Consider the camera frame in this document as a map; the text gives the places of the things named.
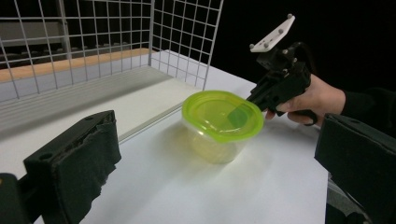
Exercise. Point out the wooden strip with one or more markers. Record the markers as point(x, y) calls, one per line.
point(63, 64)

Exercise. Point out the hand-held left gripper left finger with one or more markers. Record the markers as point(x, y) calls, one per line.
point(74, 168)

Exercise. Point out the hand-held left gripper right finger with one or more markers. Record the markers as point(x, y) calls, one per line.
point(361, 161)

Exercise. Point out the grey background equipment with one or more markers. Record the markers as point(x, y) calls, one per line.
point(31, 32)

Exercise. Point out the plastic container with green lid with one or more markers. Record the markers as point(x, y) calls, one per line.
point(214, 115)

